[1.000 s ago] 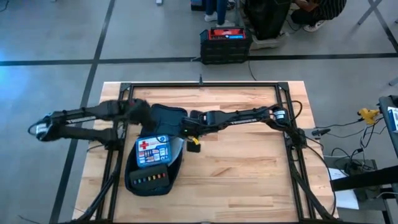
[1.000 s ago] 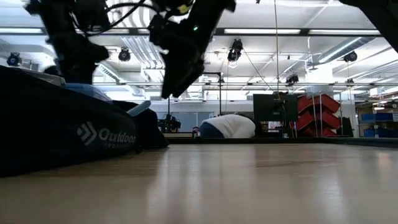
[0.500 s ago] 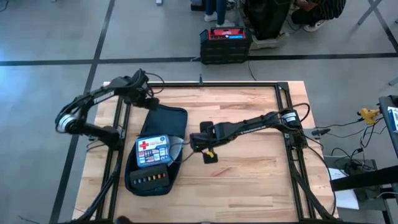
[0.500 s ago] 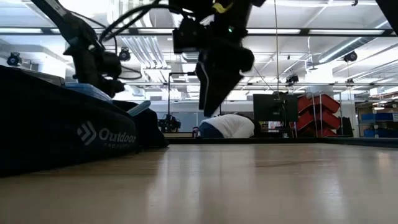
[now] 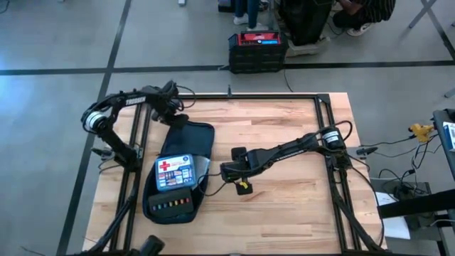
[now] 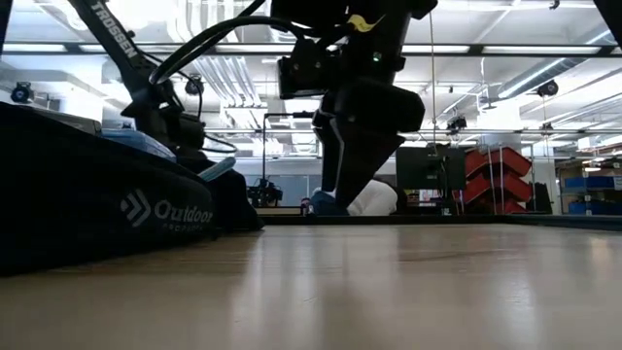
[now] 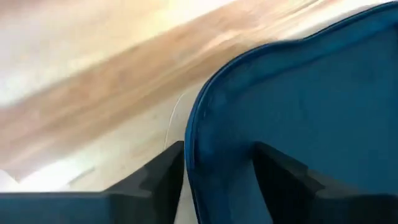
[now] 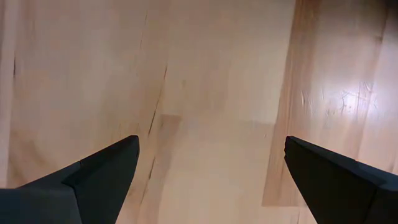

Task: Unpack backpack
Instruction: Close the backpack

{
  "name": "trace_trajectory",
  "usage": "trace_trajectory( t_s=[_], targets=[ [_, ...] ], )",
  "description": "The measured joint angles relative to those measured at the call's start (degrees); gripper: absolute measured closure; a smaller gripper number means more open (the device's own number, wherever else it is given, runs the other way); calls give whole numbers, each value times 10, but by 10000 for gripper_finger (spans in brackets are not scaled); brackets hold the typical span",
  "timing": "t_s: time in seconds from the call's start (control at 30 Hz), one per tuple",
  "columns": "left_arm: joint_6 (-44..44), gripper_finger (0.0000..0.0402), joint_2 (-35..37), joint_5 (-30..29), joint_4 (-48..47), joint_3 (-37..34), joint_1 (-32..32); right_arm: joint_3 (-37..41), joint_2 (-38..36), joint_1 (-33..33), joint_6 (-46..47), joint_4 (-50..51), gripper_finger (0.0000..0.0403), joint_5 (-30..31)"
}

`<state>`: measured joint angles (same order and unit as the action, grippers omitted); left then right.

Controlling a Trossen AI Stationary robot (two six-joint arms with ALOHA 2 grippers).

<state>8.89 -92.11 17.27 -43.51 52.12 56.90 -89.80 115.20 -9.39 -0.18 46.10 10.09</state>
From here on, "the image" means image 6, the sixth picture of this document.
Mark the black ceiling-mounted camera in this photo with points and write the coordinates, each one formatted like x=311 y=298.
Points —
x=547 y=89
x=457 y=125
x=194 y=86
x=22 y=93

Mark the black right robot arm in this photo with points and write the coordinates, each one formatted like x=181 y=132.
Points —
x=612 y=17

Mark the person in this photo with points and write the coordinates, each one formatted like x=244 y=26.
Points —
x=374 y=199

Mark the black metal table frame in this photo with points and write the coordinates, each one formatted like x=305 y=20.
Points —
x=486 y=220

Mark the rack of red bins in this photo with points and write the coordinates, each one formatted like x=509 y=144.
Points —
x=505 y=187

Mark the black background robot station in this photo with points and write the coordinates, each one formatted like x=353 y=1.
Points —
x=265 y=194

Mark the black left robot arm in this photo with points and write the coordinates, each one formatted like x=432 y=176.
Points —
x=114 y=39

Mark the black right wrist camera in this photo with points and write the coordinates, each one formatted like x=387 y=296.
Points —
x=303 y=70

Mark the dark blue Outdoor Products backpack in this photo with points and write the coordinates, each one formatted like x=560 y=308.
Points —
x=73 y=219

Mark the shelf with blue bins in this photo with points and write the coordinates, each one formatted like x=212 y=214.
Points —
x=590 y=184

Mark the black bin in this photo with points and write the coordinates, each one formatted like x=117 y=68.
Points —
x=539 y=197

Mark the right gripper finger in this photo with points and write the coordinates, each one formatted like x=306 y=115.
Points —
x=364 y=155
x=329 y=155

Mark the black monitor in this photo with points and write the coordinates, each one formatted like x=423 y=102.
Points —
x=418 y=170

